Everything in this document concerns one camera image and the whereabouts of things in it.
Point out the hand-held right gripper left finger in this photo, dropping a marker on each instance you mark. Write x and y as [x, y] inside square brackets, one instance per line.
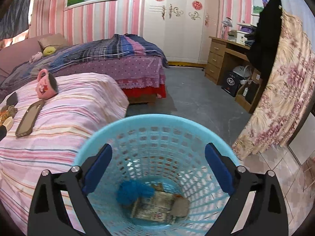
[97, 170]

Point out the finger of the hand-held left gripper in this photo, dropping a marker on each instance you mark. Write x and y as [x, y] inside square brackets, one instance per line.
[2, 133]

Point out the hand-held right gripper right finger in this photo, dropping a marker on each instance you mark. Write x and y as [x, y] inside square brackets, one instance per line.
[219, 169]

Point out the blue plastic bag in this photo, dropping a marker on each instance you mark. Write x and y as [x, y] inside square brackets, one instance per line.
[130, 191]

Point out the grey-green printed packet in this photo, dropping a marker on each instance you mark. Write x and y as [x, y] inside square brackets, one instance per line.
[155, 209]

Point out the light blue plastic basket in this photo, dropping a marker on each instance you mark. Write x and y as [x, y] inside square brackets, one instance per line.
[157, 132]

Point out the small white bowl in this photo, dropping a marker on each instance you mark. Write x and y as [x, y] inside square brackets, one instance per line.
[8, 123]

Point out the crumpled brown paper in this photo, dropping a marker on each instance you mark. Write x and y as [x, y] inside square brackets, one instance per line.
[9, 110]

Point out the beige phone case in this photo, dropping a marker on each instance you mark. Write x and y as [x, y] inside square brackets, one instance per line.
[28, 120]

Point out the black phone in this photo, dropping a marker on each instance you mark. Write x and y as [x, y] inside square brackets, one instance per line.
[12, 98]

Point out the pink cartoon mug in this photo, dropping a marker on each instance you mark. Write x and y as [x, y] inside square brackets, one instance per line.
[44, 87]

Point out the brown cardboard box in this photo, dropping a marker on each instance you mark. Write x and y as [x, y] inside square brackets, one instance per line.
[248, 95]

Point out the mauve headboard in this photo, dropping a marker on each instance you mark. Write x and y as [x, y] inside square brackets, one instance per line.
[14, 54]

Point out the pink plush toy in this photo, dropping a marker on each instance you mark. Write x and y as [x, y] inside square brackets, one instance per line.
[35, 57]

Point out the black printed box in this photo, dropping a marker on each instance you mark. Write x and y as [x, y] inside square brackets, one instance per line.
[231, 83]

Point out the yellow plush toy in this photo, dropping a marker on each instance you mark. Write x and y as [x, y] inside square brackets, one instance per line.
[48, 51]

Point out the floral curtain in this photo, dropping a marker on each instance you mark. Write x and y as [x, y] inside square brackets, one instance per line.
[283, 91]

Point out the beige pillow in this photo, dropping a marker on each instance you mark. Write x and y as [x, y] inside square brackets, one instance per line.
[53, 40]

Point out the bed with plaid blanket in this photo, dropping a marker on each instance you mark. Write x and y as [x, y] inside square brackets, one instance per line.
[137, 71]

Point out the wooden desk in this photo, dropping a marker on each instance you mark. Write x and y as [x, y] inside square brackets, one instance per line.
[216, 59]

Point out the blue plaid blanket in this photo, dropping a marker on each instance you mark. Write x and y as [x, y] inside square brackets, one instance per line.
[98, 51]

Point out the grey hanging cloth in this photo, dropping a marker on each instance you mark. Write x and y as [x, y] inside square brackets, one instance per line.
[14, 12]

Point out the white box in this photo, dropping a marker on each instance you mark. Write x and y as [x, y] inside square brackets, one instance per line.
[236, 38]

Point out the black hanging garment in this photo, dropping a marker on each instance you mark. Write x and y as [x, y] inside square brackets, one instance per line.
[265, 41]

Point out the white wardrobe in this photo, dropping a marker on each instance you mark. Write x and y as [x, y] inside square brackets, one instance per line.
[179, 36]

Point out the purple box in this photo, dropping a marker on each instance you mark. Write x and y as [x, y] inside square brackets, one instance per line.
[246, 29]

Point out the silver desk lamp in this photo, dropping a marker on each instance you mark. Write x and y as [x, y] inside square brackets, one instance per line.
[226, 24]

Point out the small framed wall photo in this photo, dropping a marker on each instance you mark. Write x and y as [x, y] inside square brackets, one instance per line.
[258, 5]

